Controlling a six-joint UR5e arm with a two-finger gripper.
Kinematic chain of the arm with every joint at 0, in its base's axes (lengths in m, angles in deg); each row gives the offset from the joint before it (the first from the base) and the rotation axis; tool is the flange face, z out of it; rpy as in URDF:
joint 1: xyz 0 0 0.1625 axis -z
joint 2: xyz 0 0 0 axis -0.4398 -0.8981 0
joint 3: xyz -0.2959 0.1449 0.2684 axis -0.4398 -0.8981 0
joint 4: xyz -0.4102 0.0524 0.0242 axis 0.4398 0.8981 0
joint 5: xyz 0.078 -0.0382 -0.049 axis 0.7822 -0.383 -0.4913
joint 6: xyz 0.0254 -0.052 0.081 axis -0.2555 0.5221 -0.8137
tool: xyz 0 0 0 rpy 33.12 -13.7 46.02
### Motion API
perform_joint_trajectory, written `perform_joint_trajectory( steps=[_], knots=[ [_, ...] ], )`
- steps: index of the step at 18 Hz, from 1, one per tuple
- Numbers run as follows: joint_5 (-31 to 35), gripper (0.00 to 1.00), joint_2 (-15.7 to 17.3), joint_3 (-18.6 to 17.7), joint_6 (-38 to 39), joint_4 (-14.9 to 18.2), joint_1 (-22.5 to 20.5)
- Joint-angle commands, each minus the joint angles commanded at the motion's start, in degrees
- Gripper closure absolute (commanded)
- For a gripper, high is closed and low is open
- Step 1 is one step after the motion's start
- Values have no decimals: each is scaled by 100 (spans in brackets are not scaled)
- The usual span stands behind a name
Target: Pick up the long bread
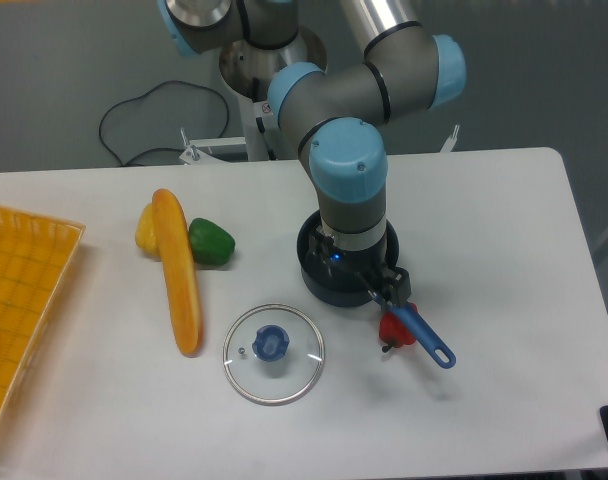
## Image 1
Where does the glass lid blue knob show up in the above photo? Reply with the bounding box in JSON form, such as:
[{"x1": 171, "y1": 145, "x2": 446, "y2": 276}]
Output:
[{"x1": 221, "y1": 302, "x2": 326, "y2": 407}]

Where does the yellow bell pepper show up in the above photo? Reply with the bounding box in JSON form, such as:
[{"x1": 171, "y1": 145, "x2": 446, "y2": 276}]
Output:
[{"x1": 135, "y1": 203, "x2": 159, "y2": 258}]

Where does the white bracket behind table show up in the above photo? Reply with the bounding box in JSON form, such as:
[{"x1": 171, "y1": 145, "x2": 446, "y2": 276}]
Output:
[{"x1": 440, "y1": 124, "x2": 460, "y2": 153}]

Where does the green bell pepper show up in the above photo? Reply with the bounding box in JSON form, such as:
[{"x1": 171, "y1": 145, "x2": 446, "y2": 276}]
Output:
[{"x1": 188, "y1": 218, "x2": 236, "y2": 266}]

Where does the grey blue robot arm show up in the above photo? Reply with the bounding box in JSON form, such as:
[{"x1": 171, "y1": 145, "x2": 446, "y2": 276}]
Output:
[{"x1": 158, "y1": 1, "x2": 467, "y2": 307}]

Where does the red bell pepper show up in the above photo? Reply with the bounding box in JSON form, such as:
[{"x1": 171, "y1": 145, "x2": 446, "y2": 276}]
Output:
[{"x1": 379, "y1": 310, "x2": 416, "y2": 353}]

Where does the black cable on floor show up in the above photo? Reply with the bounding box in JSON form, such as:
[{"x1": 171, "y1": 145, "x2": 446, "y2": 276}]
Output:
[{"x1": 98, "y1": 80, "x2": 231, "y2": 167}]

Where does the long orange bread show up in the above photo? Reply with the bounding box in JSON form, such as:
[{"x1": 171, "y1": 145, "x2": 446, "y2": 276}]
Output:
[{"x1": 152, "y1": 189, "x2": 203, "y2": 357}]

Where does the dark pot blue handle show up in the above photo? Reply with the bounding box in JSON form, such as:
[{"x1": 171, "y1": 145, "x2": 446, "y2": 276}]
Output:
[{"x1": 297, "y1": 212, "x2": 456, "y2": 369}]

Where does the yellow woven basket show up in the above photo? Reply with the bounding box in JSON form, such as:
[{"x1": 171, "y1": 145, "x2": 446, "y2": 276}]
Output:
[{"x1": 0, "y1": 206, "x2": 85, "y2": 424}]

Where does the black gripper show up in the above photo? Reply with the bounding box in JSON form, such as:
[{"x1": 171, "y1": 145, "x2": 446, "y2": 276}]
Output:
[{"x1": 307, "y1": 227, "x2": 411, "y2": 306}]

